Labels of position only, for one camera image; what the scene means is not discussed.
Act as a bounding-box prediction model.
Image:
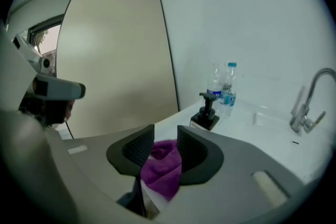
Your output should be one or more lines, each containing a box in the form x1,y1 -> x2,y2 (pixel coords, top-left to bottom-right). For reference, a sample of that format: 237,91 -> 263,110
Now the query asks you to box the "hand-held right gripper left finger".
62,124 -> 156,209

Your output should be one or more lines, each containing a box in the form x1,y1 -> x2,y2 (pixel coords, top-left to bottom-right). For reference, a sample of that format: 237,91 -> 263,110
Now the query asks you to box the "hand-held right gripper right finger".
157,125 -> 307,224

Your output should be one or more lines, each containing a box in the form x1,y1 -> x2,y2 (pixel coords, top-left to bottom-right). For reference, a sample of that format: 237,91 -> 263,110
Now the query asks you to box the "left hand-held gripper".
12,33 -> 87,125

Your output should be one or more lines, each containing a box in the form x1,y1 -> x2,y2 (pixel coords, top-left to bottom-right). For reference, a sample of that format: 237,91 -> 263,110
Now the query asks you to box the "purple cloth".
140,139 -> 183,202

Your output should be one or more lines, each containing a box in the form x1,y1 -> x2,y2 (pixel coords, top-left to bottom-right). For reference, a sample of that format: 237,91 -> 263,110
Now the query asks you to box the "black soap dispenser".
190,92 -> 221,132

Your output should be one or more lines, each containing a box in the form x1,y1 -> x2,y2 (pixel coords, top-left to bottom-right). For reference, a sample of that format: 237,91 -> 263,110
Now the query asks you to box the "clear water bottle blue cap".
219,62 -> 238,119

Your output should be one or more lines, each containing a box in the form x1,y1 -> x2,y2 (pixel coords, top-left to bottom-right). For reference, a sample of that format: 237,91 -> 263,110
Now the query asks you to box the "clear water bottle blue label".
206,61 -> 224,98

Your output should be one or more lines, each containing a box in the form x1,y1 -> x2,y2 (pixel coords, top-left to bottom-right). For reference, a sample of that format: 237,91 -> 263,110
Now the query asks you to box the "black-framed window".
25,14 -> 64,79

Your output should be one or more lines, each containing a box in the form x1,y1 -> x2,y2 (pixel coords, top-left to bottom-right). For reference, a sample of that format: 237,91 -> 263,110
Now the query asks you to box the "beige board with black edge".
56,0 -> 181,140

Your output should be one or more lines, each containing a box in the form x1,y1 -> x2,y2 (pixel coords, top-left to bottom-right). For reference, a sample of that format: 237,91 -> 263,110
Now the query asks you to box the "white washbasin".
154,99 -> 336,188

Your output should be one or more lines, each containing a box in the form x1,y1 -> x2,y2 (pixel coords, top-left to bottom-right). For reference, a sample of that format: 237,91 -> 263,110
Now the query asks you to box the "grey roller blind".
7,0 -> 78,26

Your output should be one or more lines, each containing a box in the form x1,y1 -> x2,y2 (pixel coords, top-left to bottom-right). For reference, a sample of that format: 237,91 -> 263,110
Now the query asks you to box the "chrome faucet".
289,68 -> 336,135

